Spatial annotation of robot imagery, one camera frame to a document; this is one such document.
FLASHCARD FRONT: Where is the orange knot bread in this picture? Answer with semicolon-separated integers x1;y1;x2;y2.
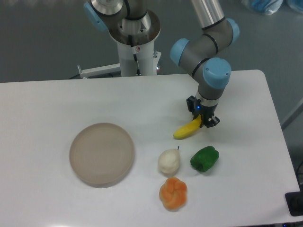
159;177;187;210

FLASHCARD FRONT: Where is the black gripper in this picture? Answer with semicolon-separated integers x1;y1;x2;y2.
186;96;220;128

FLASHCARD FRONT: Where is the green bell pepper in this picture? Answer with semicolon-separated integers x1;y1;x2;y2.
190;146;219;173

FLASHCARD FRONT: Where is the white pear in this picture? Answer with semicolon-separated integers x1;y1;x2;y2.
158;148;181;175

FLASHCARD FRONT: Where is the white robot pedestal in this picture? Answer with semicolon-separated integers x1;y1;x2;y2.
107;11;161;77

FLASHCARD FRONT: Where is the beige round plate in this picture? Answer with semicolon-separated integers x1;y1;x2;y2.
69;123;135;188

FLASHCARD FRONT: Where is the black device at edge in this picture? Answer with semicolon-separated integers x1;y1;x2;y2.
285;192;303;217

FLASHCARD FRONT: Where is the black base cable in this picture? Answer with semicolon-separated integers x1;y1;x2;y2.
127;35;143;76

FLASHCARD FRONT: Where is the yellow banana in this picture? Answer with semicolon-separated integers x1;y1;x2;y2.
173;115;202;140

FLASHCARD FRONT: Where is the blue plastic bag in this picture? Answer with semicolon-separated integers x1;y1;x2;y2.
241;0;283;15

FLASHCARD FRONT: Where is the white left pedestal leg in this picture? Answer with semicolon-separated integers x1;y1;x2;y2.
77;63;121;78

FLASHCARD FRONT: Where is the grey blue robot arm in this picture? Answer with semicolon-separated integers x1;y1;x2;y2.
83;0;240;128

